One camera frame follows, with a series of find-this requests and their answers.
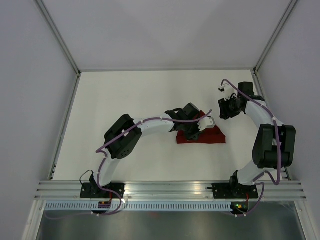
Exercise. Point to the left aluminium side rail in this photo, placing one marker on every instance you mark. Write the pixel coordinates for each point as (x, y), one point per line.
(66, 117)

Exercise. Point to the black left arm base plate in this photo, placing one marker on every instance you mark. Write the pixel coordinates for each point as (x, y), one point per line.
(88, 191)

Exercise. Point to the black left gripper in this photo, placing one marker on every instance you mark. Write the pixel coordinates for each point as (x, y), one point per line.
(197, 131)

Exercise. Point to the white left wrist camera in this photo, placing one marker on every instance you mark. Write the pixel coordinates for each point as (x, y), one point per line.
(206, 123)

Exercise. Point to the aluminium frame post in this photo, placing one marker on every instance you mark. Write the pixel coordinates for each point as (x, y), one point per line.
(275, 34)
(57, 35)

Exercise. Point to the aluminium front rail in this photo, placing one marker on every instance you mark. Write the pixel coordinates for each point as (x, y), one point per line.
(288, 190)

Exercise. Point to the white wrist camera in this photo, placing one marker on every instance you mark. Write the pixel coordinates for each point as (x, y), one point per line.
(228, 91)
(206, 123)

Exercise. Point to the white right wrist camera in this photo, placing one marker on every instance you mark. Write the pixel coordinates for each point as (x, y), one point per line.
(228, 91)

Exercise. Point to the right aluminium frame post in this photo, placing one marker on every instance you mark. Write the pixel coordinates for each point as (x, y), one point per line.
(275, 34)

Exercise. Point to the dark red cloth napkin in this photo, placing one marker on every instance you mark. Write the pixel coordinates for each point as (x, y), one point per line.
(208, 136)

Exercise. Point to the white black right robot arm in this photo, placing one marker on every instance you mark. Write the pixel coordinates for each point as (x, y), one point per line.
(274, 145)

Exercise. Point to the left aluminium frame post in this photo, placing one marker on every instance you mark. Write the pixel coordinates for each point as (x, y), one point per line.
(57, 35)

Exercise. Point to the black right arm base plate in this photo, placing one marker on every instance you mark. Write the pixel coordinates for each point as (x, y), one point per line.
(226, 191)

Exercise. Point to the white slotted cable duct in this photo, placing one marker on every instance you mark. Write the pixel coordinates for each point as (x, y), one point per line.
(155, 206)

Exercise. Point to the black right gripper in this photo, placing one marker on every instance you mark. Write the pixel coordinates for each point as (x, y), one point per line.
(225, 113)

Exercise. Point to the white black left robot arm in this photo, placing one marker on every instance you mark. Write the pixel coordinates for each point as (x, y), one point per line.
(123, 136)

